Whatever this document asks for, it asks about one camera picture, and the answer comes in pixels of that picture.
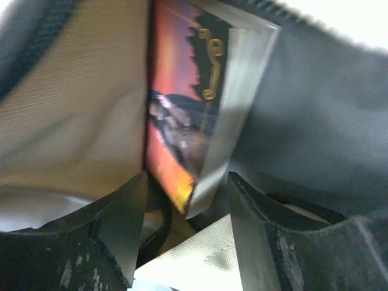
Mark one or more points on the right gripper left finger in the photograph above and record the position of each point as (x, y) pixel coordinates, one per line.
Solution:
(93, 248)

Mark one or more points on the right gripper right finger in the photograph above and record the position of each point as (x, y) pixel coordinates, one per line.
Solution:
(283, 243)

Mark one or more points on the beige student backpack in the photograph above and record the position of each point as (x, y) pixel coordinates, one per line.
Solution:
(75, 86)

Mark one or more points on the Jane Eyre blue book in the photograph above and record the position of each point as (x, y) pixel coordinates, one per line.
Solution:
(208, 61)

